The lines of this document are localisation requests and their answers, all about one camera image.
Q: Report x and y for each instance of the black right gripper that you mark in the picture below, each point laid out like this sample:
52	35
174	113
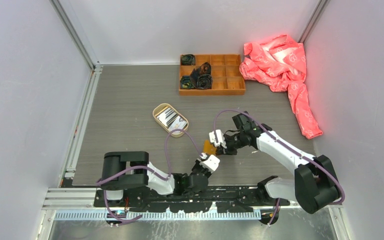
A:
228	151

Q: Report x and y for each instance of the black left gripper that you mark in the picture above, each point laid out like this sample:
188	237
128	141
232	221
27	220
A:
197	164

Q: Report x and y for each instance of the orange leather card holder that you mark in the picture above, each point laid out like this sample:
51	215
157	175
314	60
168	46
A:
209	148

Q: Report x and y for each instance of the beige oval card tray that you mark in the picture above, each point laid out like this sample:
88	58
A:
175	133

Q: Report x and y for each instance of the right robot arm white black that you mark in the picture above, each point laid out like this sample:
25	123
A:
315	184

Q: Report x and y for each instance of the stack of credit cards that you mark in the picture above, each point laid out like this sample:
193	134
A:
171	119

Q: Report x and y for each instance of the orange wooden compartment tray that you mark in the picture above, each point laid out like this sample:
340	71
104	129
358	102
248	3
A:
225	71

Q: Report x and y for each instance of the dark rolled fabric bottom centre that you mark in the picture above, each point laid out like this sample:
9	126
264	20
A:
204	82

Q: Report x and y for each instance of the dark rolled fabric bottom left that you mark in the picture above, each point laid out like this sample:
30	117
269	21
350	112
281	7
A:
186	83

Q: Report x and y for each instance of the pink crumpled cloth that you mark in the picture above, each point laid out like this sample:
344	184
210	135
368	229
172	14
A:
280	63

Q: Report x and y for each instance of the dark rolled fabric top left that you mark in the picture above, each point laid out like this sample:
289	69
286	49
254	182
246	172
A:
188	60

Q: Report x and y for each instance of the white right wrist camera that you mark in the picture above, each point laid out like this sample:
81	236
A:
217	139

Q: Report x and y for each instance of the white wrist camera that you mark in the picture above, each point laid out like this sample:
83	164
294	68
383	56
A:
209	162
217	139

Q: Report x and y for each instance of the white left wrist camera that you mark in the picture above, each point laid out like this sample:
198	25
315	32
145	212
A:
209	162

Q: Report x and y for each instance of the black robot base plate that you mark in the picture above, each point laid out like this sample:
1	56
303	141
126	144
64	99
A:
227	198

